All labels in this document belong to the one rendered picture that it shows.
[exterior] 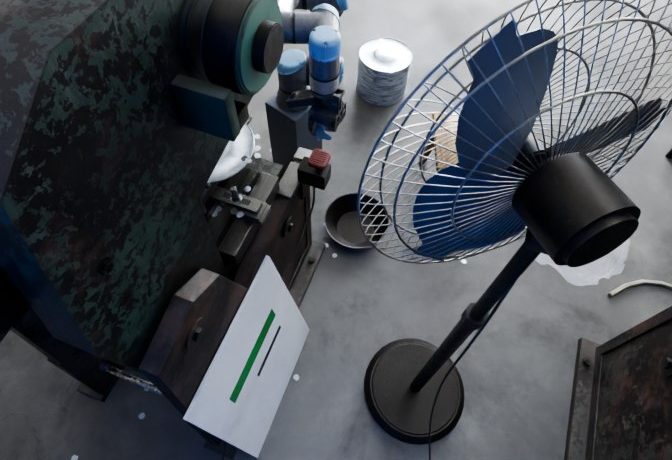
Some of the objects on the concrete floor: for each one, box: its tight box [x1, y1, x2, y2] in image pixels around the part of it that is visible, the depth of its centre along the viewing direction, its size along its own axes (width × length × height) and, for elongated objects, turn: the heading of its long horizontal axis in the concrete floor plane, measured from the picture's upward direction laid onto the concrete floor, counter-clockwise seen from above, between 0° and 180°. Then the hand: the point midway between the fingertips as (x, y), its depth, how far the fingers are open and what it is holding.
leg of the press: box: [10, 320, 125, 402], centre depth 158 cm, size 92×12×90 cm, turn 158°
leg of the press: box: [139, 159, 326, 460], centre depth 149 cm, size 92×12×90 cm, turn 158°
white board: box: [183, 255, 310, 458], centre depth 152 cm, size 14×50×59 cm, turn 159°
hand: (317, 136), depth 133 cm, fingers closed
